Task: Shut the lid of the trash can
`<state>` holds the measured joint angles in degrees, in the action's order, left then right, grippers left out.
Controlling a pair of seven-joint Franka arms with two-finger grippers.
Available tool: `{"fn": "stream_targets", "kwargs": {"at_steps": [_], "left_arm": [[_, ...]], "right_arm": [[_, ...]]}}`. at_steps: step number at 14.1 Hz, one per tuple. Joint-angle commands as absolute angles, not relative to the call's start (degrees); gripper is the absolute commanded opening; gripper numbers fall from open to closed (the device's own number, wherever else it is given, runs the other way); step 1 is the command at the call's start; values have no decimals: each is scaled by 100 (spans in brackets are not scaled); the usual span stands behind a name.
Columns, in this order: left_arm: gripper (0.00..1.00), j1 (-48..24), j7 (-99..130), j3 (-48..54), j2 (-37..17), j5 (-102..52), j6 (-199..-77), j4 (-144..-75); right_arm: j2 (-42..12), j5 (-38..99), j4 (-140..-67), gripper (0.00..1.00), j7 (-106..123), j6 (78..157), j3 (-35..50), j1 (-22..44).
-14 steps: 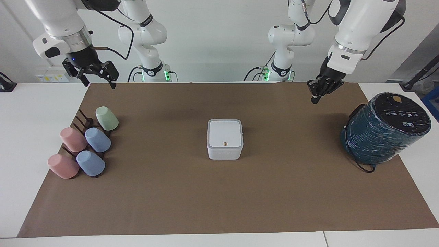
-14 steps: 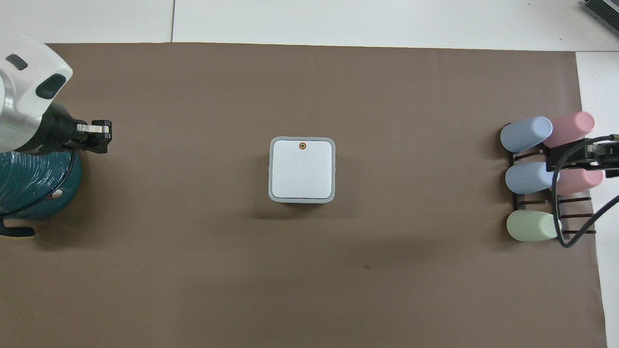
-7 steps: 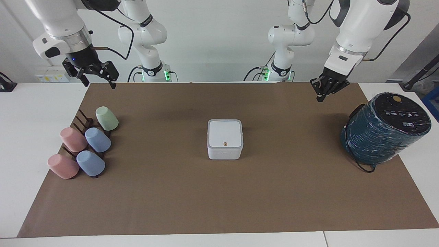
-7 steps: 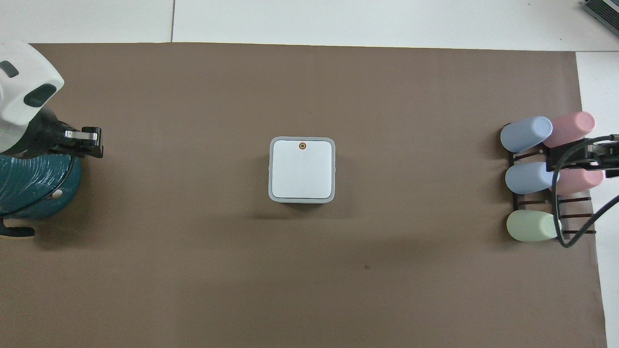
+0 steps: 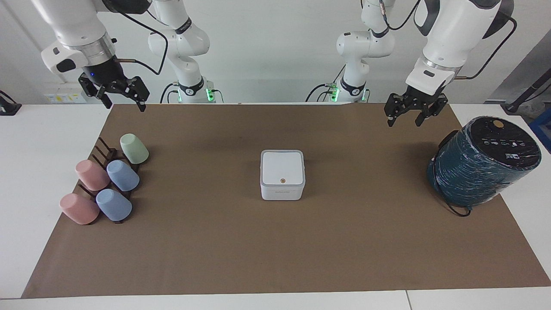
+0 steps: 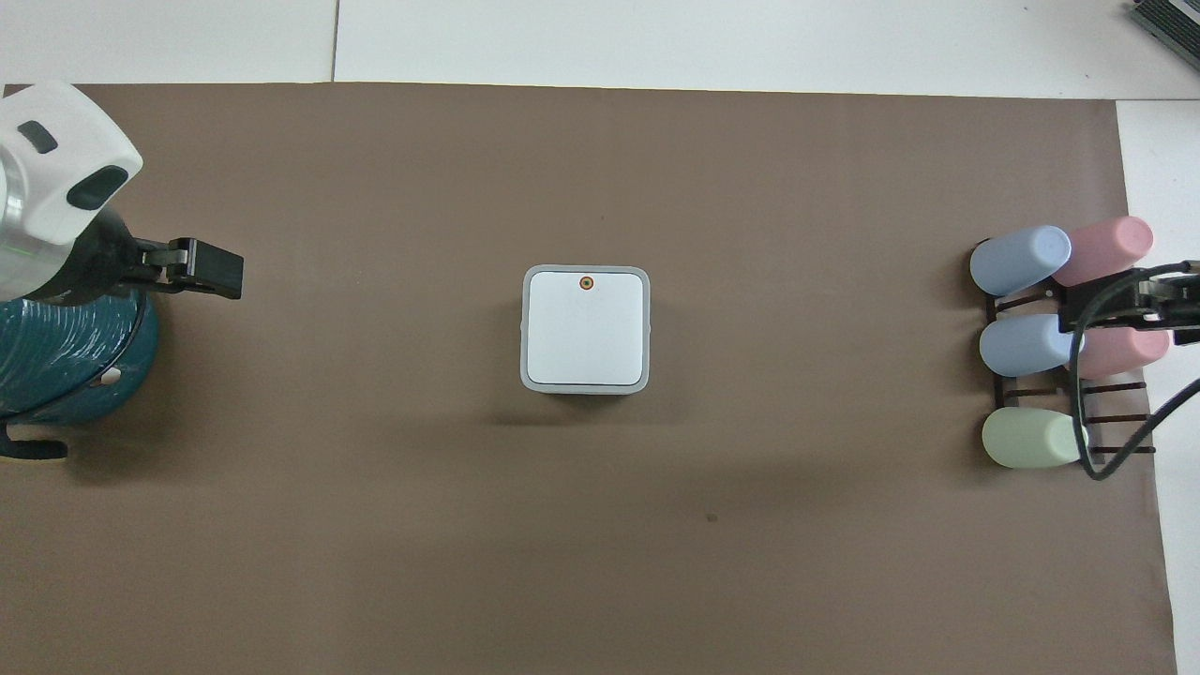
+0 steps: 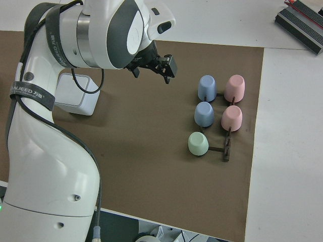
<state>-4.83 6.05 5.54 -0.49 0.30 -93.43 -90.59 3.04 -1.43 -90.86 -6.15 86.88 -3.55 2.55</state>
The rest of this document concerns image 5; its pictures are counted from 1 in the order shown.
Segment pale green cup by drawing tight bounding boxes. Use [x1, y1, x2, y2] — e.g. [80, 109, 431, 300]
[120, 133, 150, 165]

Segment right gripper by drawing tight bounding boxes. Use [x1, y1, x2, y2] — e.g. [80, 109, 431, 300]
[78, 56, 151, 112]

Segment white square trash can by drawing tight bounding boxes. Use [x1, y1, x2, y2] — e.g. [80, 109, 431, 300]
[260, 149, 306, 202]

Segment teal plastic-wrapped cylindrical speaker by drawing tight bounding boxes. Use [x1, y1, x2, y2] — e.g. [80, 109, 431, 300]
[426, 115, 542, 208]

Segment blue cup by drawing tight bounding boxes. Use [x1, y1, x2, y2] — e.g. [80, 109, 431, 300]
[106, 160, 140, 192]
[95, 189, 133, 222]

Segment dark wooden cup rack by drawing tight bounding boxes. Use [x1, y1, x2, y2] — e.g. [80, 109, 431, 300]
[77, 137, 141, 225]

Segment black cable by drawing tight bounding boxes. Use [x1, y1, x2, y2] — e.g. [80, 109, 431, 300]
[160, 82, 180, 104]
[305, 65, 347, 103]
[378, 0, 421, 31]
[454, 15, 517, 81]
[113, 8, 169, 76]

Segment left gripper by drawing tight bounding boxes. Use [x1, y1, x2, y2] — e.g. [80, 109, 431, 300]
[384, 85, 449, 128]

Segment black stand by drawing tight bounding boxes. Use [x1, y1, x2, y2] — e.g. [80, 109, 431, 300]
[0, 90, 22, 116]
[505, 69, 551, 114]

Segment pink cup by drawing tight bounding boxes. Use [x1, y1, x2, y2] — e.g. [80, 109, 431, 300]
[75, 160, 111, 192]
[59, 193, 101, 226]

